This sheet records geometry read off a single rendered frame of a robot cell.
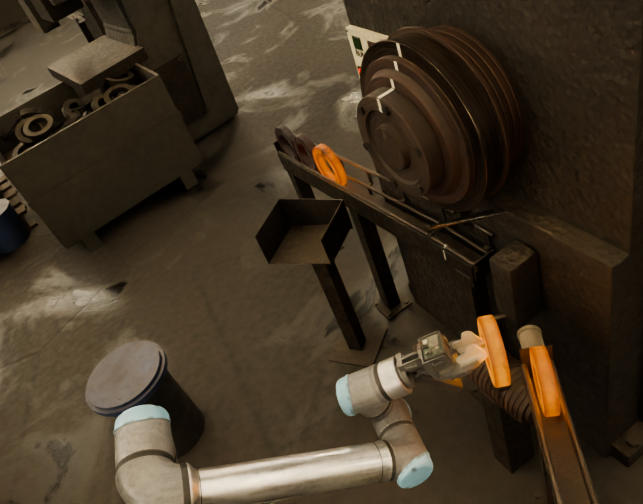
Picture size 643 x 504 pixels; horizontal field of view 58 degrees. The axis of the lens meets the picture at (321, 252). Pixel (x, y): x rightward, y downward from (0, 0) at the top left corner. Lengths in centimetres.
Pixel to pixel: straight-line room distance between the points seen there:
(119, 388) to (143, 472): 105
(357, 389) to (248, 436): 113
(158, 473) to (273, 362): 142
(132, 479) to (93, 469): 149
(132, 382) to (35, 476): 82
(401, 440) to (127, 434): 59
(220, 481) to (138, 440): 19
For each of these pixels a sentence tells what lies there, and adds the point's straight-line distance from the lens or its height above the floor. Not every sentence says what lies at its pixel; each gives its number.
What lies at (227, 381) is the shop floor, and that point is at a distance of 263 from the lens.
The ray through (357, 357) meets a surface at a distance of 245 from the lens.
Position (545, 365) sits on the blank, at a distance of 136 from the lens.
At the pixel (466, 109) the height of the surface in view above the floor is 124.
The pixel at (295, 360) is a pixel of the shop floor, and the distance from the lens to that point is 255.
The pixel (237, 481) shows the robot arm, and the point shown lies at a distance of 126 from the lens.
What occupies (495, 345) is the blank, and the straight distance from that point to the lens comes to 126.
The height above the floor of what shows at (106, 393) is 43.
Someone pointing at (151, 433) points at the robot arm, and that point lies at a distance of 130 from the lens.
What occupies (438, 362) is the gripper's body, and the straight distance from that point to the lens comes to 130.
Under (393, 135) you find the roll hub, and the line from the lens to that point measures 141.
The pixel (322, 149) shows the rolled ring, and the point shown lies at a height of 77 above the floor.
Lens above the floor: 190
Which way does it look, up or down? 40 degrees down
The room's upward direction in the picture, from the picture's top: 23 degrees counter-clockwise
